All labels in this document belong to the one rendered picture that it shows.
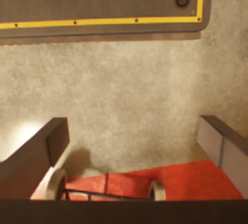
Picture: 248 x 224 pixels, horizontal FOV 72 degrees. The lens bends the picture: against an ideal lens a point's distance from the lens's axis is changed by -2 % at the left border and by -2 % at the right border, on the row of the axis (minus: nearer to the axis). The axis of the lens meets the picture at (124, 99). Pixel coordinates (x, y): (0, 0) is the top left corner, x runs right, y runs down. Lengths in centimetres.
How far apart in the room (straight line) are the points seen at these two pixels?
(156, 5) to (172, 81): 43
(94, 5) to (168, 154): 77
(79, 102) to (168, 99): 43
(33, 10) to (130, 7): 25
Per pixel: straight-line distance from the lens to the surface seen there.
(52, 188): 94
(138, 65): 81
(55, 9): 53
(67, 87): 87
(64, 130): 16
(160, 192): 94
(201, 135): 17
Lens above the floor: 80
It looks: 74 degrees down
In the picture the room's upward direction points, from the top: 175 degrees counter-clockwise
